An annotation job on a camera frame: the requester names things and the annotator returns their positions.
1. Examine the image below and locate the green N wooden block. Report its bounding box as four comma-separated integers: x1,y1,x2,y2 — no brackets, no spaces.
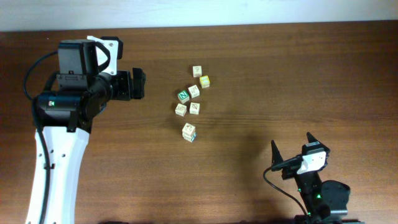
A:
177,90,190,104

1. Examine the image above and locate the wooden block lower left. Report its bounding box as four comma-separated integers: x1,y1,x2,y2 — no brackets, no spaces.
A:
175,103,187,116

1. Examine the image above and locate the plain top wooden block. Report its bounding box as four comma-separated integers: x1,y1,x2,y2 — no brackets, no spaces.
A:
192,65,202,77

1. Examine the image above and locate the wooden block with drawing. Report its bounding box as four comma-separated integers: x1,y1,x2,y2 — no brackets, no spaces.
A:
188,85,200,98

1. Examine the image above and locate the soccer ball wooden block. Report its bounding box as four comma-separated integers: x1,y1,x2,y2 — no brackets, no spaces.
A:
182,123,196,136

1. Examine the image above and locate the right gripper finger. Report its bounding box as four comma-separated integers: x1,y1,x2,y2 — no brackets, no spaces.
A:
306,132,323,147
271,140,284,171

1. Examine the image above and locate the wooden block centre drawing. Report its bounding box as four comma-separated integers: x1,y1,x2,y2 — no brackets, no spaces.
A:
190,102,200,115

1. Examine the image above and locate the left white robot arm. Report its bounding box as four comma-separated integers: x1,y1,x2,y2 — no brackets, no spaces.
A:
25,68,146,223

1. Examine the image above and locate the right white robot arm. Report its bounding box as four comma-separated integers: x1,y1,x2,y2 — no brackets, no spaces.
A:
266,132,351,223

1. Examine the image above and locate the yellow bordered wooden block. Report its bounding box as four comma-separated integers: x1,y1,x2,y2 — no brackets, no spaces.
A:
200,75,210,88

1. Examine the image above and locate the red Y wooden block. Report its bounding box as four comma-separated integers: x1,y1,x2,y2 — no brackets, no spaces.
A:
182,133,197,142

